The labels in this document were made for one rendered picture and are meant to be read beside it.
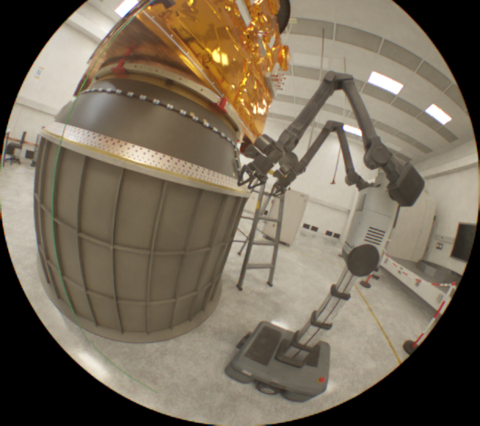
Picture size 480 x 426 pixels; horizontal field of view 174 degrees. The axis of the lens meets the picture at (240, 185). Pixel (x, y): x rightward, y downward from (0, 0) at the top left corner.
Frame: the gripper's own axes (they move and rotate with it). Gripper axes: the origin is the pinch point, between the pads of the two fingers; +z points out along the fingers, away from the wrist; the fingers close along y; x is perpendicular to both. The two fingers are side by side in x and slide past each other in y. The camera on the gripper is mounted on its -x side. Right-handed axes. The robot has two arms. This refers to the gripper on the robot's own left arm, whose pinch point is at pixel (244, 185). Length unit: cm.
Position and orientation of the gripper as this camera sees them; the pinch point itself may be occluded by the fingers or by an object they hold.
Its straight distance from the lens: 64.8
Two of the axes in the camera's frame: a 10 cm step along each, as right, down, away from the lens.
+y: -4.5, -1.4, -8.8
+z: -6.8, 6.9, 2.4
